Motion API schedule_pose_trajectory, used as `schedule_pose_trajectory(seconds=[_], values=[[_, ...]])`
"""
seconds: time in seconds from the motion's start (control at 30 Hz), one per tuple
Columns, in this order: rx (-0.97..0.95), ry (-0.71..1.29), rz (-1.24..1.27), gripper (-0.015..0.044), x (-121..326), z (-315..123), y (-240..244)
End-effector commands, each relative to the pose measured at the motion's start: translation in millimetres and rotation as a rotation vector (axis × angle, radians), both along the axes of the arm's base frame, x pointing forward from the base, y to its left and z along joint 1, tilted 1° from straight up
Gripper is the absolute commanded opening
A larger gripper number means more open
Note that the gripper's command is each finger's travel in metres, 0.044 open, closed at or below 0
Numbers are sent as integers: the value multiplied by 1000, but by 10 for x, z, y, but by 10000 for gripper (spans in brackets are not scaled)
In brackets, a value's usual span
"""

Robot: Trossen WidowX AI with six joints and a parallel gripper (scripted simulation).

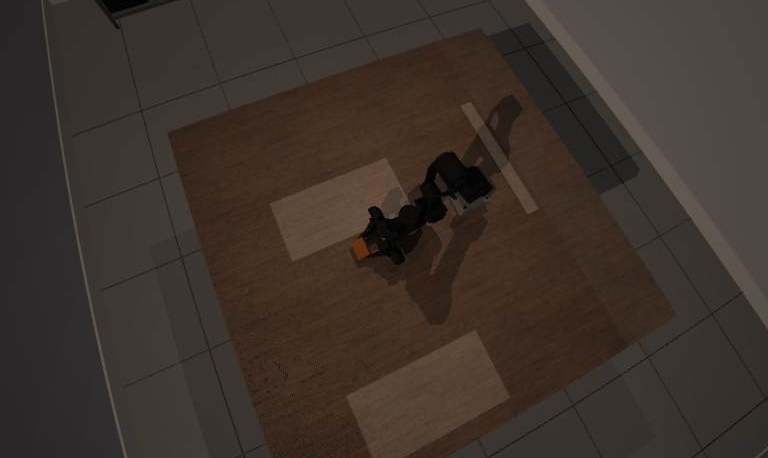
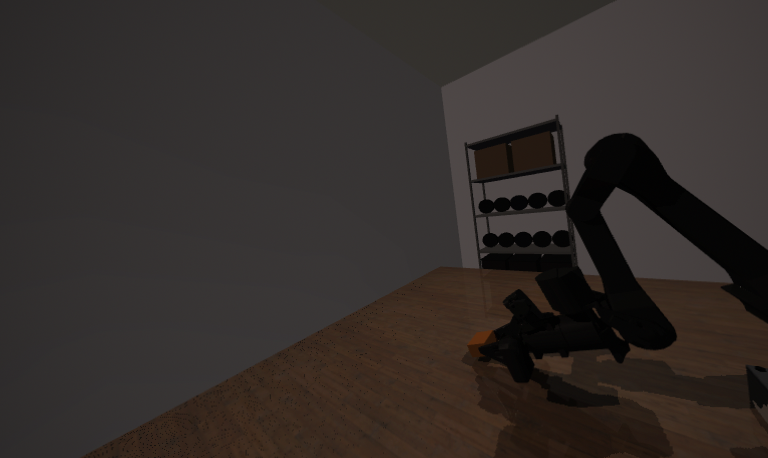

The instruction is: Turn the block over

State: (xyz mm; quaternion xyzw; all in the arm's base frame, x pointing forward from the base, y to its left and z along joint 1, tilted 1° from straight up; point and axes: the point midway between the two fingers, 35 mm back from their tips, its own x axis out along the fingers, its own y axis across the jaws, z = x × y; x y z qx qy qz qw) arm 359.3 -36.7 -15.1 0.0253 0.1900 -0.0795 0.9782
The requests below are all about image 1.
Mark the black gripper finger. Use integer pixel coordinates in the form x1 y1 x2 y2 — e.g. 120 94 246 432
358 218 378 239
366 248 391 258

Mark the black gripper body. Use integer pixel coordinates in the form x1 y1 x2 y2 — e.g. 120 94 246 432
368 206 411 265

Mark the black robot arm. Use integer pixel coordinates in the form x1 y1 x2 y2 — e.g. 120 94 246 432
375 151 493 242

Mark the orange block with black square face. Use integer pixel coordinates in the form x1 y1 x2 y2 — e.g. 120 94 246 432
351 237 372 261

